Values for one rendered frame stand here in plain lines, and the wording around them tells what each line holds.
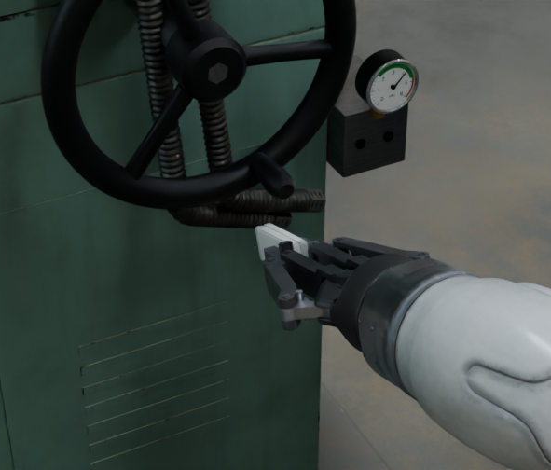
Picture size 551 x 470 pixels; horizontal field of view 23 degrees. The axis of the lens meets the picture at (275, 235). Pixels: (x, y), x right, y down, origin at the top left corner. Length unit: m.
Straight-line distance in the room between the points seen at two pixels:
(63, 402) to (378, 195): 1.02
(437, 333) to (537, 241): 1.54
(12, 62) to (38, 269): 0.24
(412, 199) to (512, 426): 1.67
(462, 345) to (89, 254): 0.71
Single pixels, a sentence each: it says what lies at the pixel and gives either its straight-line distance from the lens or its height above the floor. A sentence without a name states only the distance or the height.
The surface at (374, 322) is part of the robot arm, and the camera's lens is 0.89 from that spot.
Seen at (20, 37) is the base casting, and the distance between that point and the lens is 1.29.
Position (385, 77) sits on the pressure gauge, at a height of 0.67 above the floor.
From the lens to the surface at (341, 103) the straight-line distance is 1.48.
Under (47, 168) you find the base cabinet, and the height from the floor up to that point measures 0.63.
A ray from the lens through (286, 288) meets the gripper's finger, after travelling 0.99.
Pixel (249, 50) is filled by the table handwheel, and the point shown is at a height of 0.81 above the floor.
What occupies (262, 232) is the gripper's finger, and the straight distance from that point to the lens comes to 1.12.
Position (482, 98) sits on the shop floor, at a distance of 2.74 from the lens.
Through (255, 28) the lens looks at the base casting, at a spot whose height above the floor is 0.73.
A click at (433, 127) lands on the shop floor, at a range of 2.64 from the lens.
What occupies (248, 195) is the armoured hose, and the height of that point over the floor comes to 0.62.
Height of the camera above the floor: 1.37
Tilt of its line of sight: 36 degrees down
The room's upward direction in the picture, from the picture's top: straight up
